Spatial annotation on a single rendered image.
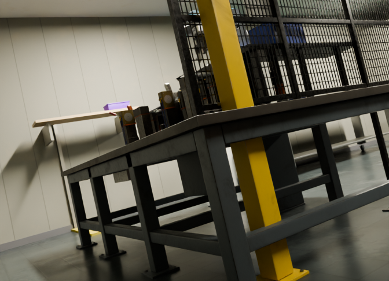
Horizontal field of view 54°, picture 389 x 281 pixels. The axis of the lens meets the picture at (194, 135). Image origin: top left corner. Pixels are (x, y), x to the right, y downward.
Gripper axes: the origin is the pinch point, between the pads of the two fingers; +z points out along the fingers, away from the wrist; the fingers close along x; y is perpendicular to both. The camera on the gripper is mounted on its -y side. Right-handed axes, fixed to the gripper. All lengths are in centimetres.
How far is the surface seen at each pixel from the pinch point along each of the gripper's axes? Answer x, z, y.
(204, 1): 48, 0, -64
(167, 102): 14.0, 11.3, 39.0
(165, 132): 72, 48, -44
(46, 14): -2, -203, 292
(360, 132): -507, 53, 244
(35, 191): 52, 17, 328
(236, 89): 46, 40, -64
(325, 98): 8, 52, -75
